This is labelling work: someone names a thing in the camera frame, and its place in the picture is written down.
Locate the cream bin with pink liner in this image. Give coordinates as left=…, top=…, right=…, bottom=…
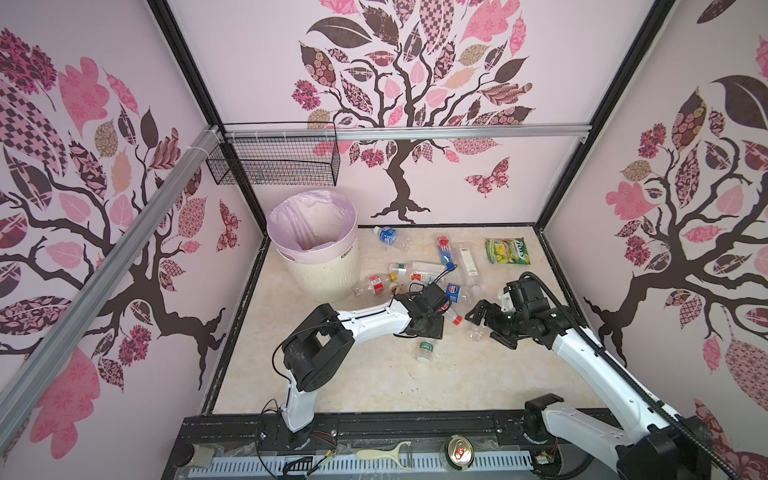
left=267, top=189, right=360, bottom=303

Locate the green yellow snack bag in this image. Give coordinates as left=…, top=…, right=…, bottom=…
left=485, top=237, right=531, bottom=265

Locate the black flexible cable conduit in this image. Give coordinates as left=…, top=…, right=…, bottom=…
left=518, top=271, right=745, bottom=480

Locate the clear square bottle white label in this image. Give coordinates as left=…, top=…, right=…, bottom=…
left=456, top=243, right=482, bottom=286

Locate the black wire mesh basket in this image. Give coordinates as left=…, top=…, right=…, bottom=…
left=206, top=120, right=341, bottom=187

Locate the clear crushed bottle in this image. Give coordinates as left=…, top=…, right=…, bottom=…
left=468, top=324, right=487, bottom=342

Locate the fiji bottle blue label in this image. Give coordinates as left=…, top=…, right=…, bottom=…
left=437, top=235, right=454, bottom=268

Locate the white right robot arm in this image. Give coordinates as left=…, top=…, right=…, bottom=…
left=467, top=272, right=716, bottom=479

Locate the clear bottle red label yellow cap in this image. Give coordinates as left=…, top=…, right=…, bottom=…
left=352, top=273, right=401, bottom=298

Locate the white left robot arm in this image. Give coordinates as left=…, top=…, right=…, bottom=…
left=276, top=283, right=451, bottom=433

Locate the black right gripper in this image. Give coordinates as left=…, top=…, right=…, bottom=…
left=463, top=298, right=526, bottom=344

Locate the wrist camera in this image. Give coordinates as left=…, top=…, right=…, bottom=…
left=420, top=283, right=450, bottom=310
left=499, top=281, right=522, bottom=313

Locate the clear flat bottle green red label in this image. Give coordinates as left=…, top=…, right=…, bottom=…
left=389, top=261, right=446, bottom=283

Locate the crushed metal can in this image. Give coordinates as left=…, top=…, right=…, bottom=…
left=442, top=434, right=476, bottom=471

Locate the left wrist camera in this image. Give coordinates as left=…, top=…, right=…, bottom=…
left=420, top=283, right=450, bottom=310

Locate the cream vegetable peeler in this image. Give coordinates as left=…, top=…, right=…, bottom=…
left=355, top=440, right=414, bottom=470

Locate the clear bottle blue label back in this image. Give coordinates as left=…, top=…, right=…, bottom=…
left=373, top=226, right=411, bottom=251

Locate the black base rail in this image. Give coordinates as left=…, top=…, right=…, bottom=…
left=175, top=410, right=530, bottom=451

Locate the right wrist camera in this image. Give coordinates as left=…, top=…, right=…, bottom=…
left=499, top=281, right=522, bottom=313

